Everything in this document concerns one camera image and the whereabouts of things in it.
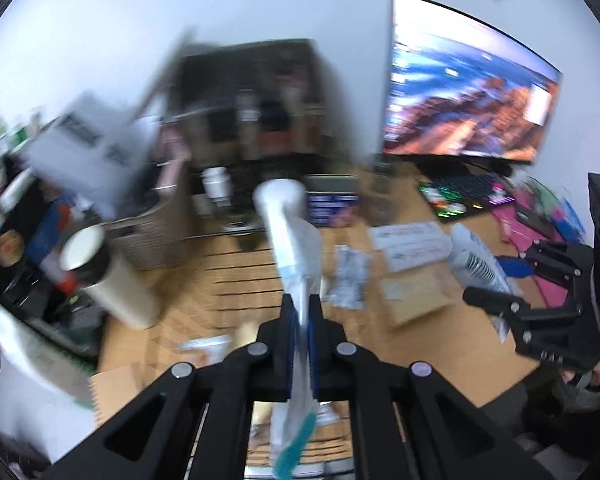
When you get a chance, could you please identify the pink desk mat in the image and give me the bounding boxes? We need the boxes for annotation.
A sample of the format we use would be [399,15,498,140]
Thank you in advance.
[490,195,586,306]

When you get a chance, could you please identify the white barcode packet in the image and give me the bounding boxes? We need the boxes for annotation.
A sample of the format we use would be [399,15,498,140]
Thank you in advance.
[447,222,523,301]

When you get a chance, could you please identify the blue-grey cookie packet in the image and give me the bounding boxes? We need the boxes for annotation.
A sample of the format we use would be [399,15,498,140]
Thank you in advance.
[325,245,373,309]

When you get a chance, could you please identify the blue tissue pack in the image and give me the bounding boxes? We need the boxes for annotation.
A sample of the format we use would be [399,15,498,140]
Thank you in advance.
[560,197,588,241]

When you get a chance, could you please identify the printed paper sheets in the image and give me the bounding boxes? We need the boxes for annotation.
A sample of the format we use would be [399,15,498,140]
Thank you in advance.
[27,91,166,218]

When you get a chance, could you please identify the white tumbler with black rim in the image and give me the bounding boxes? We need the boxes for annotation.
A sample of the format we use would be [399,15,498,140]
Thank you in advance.
[59,224,162,331]

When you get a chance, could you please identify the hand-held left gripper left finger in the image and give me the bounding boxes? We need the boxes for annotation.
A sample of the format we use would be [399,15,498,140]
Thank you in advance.
[40,295,301,480]

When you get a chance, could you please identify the dark acrylic cosmetics cabinet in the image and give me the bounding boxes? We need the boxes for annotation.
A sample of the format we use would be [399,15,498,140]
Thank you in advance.
[167,37,353,171]

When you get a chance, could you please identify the kraft spiral notebook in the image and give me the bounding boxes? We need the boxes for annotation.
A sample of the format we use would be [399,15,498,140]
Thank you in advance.
[87,365,153,428]

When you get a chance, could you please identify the wide glass cup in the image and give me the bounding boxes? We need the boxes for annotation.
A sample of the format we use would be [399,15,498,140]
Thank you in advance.
[362,160,406,228]

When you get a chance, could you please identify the brown woven storage basket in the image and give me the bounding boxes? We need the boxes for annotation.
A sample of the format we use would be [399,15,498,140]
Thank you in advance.
[105,160,196,272]

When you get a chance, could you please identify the backlit mechanical keyboard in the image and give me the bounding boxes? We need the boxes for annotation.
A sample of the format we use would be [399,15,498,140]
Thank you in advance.
[419,172,518,223]

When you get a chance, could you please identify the blue luncheon meat can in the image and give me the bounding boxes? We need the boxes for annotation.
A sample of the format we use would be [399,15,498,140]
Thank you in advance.
[306,175,361,228]

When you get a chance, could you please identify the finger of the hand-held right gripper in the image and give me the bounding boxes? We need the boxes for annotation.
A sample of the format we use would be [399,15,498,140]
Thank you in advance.
[495,240,593,286]
[462,285,581,323]

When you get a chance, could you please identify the curved computer monitor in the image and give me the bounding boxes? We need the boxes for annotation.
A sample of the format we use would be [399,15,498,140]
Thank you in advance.
[382,0,564,163]

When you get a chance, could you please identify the black phone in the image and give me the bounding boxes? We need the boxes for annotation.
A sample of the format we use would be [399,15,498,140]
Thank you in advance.
[515,205,561,238]

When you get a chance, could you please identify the bagged bread slice with desiccant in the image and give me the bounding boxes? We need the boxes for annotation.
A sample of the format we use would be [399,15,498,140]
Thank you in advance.
[380,270,463,328]

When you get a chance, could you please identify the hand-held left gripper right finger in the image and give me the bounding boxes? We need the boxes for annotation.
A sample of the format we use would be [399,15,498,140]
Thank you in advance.
[307,295,556,480]

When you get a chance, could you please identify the glass jar with white lid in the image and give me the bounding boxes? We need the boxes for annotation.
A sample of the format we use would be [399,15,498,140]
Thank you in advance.
[200,166,233,206]

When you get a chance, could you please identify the black wire basket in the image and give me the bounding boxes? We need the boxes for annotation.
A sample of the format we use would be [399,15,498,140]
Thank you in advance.
[190,225,361,480]

